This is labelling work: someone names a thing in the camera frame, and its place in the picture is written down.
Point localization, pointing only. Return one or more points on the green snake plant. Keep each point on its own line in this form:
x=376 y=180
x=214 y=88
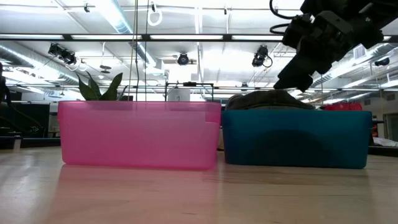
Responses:
x=93 y=90

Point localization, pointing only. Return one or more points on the pink translucent plastic bin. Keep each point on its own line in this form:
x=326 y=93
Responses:
x=140 y=137

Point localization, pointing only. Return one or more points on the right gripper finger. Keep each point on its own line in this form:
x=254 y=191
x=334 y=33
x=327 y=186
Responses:
x=292 y=77
x=320 y=73

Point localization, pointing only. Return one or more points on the red box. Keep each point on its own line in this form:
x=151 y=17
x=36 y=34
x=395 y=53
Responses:
x=342 y=106

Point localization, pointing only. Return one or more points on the black ceiling camera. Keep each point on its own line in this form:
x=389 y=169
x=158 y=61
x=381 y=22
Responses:
x=183 y=59
x=62 y=53
x=260 y=56

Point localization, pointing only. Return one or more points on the dark grey cap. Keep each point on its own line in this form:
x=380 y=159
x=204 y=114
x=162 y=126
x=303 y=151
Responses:
x=267 y=99

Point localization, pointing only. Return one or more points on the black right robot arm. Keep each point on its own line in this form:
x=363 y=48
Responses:
x=382 y=9

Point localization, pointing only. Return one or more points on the blue translucent plastic bin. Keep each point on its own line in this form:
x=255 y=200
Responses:
x=295 y=140

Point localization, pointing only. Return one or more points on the black overhead frame bar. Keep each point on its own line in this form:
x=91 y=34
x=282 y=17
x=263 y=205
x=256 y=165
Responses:
x=186 y=37

